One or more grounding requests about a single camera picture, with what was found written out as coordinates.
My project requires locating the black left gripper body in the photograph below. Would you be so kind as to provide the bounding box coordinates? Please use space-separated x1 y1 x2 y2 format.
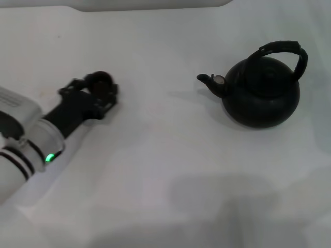
42 86 106 138

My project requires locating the dark brown ceramic teacup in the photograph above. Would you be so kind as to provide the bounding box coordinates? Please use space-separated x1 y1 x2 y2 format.
89 71 115 98

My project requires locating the black round teapot with handle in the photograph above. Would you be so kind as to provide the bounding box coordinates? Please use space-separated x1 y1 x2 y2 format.
196 40 309 129

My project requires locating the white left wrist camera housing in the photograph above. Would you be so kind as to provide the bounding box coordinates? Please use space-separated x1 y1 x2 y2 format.
0 86 42 142

